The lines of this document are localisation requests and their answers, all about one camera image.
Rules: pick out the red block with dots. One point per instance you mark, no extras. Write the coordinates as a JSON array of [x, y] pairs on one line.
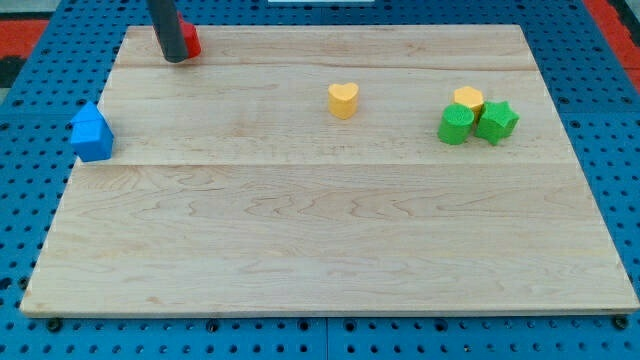
[[190, 36]]

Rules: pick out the wooden board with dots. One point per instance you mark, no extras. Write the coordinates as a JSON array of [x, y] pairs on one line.
[[232, 191]]

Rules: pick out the blue house-shaped block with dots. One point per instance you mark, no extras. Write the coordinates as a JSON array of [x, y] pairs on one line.
[[92, 137]]

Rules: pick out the green cylinder block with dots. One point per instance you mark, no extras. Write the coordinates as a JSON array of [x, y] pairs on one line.
[[456, 123]]

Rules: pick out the black cylindrical robot arm stick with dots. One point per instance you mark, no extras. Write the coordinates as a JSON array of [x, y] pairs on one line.
[[168, 31]]

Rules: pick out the green star block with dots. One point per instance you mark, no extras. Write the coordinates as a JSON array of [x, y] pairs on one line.
[[497, 121]]

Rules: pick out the yellow heart block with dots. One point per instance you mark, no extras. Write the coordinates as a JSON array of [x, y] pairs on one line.
[[343, 100]]

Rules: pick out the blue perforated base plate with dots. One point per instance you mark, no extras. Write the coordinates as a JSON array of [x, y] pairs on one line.
[[68, 67]]

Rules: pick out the yellow hexagon block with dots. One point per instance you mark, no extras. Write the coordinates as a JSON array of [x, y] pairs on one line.
[[471, 98]]

